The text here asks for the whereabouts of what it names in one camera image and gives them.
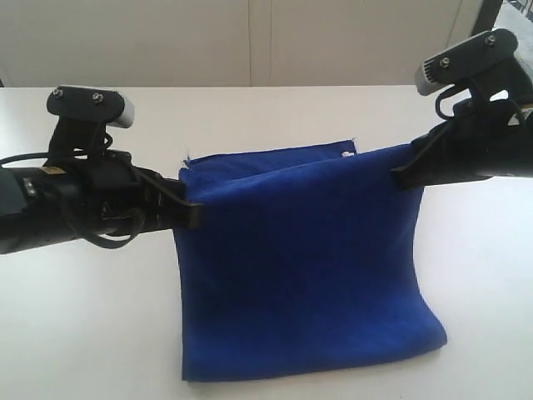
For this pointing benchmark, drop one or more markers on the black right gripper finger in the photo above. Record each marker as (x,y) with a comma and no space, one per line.
(420,164)

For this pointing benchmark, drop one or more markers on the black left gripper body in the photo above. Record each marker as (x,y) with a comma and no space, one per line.
(99,201)

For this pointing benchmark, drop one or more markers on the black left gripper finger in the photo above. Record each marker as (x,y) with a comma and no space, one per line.
(165,204)

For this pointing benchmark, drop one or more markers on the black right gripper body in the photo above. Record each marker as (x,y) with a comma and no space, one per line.
(493,142)

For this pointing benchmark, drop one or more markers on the blue towel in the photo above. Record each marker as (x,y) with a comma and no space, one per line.
(303,263)

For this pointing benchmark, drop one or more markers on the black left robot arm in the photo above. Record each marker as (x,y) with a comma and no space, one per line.
(12,195)

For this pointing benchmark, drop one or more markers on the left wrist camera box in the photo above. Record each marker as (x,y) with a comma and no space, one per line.
(91,104)

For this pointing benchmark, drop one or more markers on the black window frame post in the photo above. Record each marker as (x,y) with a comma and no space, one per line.
(486,16)

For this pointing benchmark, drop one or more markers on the beige wall panel partition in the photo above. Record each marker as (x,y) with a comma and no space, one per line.
(225,43)

